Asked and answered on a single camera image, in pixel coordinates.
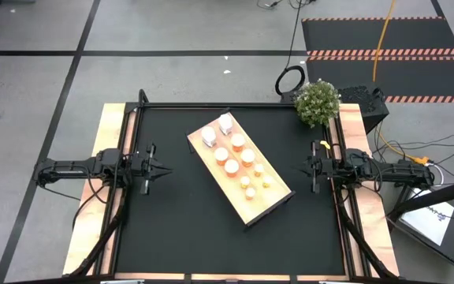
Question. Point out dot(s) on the black hazard striped ramp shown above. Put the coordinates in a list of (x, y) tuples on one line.
[(380, 33), (388, 77)]

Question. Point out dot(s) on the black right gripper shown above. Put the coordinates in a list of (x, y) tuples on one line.
[(316, 169)]

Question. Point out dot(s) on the white paper sheet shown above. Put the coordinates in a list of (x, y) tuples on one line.
[(428, 225)]

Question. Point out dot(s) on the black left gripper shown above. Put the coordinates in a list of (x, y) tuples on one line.
[(149, 169)]

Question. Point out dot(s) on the black perforated box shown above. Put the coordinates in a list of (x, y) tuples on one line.
[(363, 102)]

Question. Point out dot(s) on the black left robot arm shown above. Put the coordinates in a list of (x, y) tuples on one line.
[(73, 169)]

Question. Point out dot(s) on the black table frame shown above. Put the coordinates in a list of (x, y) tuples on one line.
[(211, 105)]

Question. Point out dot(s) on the large amber pill bottle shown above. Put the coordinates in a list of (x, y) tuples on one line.
[(231, 167), (237, 141), (221, 155), (247, 156)]

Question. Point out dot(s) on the wooden sorting board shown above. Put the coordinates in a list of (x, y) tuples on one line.
[(258, 205)]

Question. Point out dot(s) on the white labelled medicine bottle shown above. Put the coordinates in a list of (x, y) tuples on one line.
[(208, 135), (225, 122)]

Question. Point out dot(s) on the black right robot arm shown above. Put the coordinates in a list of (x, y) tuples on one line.
[(400, 173)]

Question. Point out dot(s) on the potted green plant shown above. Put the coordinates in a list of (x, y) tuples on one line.
[(317, 103)]

